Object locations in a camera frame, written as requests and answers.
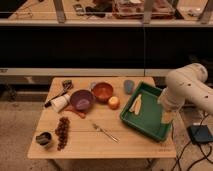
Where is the wooden table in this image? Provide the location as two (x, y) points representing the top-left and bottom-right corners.
(27, 76), (178, 160)

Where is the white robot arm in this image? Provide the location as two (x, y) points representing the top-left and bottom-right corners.
(158, 63), (213, 124)

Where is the green plastic tray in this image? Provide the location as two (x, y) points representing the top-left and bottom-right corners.
(120, 82), (171, 142)

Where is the small dark metal cup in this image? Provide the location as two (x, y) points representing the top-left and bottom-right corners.
(36, 132), (52, 146)

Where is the bunch of red grapes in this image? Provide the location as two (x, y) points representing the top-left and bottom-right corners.
(55, 117), (70, 151)

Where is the orange plastic bowl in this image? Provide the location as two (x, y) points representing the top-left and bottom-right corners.
(92, 82), (113, 102)

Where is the orange round fruit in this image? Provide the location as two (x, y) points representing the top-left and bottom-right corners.
(108, 96), (120, 110)

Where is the black handled kitchen tool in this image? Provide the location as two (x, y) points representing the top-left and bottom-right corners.
(44, 80), (73, 108)

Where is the silver metal fork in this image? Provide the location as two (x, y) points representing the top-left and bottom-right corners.
(92, 123), (119, 143)

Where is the purple plastic bowl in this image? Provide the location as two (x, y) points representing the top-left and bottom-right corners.
(70, 89), (94, 111)

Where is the black box on floor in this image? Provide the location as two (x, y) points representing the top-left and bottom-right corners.
(187, 125), (213, 144)

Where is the yellow banana in tray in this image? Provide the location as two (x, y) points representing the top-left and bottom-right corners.
(129, 94), (142, 115)

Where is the white plastic cup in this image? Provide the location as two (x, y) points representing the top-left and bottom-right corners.
(51, 94), (70, 113)

